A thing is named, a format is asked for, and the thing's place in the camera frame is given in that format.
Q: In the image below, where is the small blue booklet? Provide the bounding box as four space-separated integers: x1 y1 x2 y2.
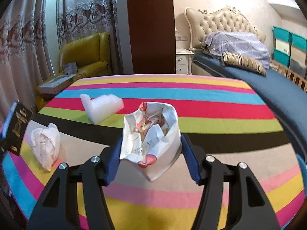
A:
63 62 78 75

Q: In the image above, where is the dark wooden door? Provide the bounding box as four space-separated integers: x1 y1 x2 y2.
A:
127 0 176 74

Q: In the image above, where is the teal storage bins stack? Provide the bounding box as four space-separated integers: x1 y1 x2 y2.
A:
273 26 306 76

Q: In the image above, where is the gold striped pillow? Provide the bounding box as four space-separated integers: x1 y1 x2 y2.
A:
221 52 267 77

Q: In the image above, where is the blue bed mattress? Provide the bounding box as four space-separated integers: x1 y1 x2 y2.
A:
194 52 307 160

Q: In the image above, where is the white crumpled plastic bag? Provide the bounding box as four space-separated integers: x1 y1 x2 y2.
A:
29 123 60 171

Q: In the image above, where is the wooden crib rail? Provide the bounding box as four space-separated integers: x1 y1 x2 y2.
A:
270 60 307 92

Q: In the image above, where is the colourful striped rug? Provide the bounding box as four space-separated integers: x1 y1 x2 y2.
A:
2 74 306 229

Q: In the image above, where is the dark brown box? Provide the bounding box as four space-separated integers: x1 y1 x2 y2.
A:
1 100 33 159

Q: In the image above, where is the beige tufted headboard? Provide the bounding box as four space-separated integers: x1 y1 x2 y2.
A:
184 7 266 51

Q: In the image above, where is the purple striped duvet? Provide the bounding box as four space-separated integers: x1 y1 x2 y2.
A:
201 31 271 69

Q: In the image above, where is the white nightstand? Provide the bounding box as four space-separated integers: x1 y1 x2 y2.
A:
175 48 194 75

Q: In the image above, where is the large white book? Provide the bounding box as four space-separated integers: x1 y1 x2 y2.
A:
39 74 75 94

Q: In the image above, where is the pink lace curtain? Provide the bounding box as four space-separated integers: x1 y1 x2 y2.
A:
1 0 120 120

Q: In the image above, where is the yellow leather armchair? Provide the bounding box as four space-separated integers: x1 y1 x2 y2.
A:
35 31 112 111

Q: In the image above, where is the white foam block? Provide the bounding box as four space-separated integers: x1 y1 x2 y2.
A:
80 94 124 124

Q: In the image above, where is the white cartoon paper bag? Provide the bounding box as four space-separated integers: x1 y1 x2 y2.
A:
120 102 182 182

